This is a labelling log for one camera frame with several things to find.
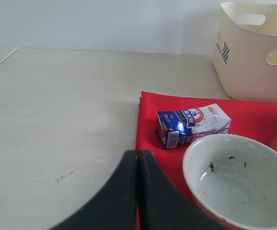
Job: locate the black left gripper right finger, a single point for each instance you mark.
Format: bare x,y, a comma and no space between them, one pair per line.
161,206

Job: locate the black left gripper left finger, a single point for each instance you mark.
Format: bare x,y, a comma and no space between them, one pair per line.
114,206

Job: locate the blue white milk carton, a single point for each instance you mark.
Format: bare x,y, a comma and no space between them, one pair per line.
182,127

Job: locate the white ceramic bowl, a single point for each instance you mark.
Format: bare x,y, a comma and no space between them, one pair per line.
233,179

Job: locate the cream plastic bin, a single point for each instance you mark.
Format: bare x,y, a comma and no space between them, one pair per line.
245,53

